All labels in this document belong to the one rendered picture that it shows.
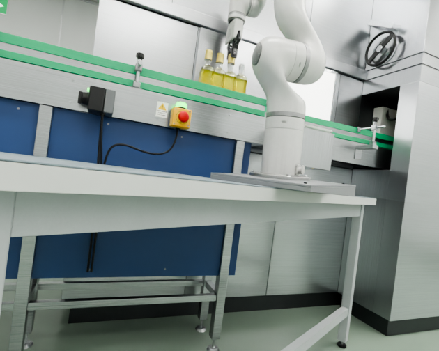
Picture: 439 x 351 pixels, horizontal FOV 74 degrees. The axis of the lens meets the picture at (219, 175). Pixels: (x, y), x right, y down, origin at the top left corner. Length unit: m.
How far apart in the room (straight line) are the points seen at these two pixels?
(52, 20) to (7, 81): 3.63
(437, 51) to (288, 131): 1.38
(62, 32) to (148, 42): 3.23
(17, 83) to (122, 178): 0.80
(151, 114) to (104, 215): 0.73
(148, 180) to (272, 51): 0.58
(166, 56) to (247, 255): 1.14
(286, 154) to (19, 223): 0.68
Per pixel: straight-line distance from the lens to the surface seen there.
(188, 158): 1.20
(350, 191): 0.94
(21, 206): 0.44
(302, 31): 1.03
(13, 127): 1.19
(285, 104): 0.90
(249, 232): 1.68
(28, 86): 1.18
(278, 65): 0.90
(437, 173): 2.08
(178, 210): 0.56
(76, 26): 4.75
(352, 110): 2.12
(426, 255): 2.08
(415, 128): 1.91
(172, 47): 1.58
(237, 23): 1.51
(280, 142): 0.88
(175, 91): 1.22
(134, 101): 1.16
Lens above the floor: 0.76
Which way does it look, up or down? level
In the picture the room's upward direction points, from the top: 7 degrees clockwise
